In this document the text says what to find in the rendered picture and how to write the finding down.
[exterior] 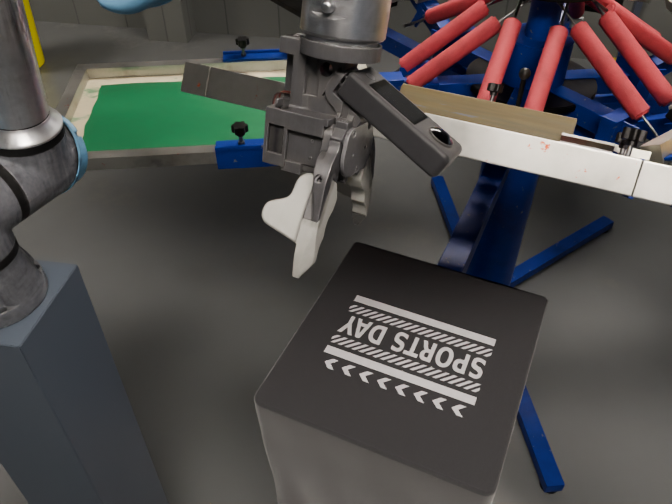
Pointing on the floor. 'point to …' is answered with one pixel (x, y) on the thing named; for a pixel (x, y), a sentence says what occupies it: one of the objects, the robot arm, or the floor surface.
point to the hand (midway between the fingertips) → (336, 251)
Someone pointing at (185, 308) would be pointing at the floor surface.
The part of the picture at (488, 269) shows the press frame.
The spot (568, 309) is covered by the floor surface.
